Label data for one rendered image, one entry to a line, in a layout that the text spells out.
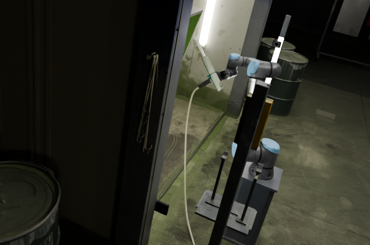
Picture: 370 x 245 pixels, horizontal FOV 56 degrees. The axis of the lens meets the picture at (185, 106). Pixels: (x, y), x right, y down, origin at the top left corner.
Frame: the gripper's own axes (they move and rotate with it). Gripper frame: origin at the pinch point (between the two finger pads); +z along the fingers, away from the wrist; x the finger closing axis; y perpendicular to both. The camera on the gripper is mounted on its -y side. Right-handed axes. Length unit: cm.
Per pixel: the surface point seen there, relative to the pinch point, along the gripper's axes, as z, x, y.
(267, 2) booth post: -173, 69, 5
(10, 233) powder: 177, -38, 1
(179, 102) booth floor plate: -130, 11, 167
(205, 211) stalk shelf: 90, -75, -23
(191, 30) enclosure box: -11.1, 46.6, 5.1
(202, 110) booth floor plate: -141, -13, 144
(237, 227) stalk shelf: 85, -89, -36
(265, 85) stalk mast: 92, -27, -94
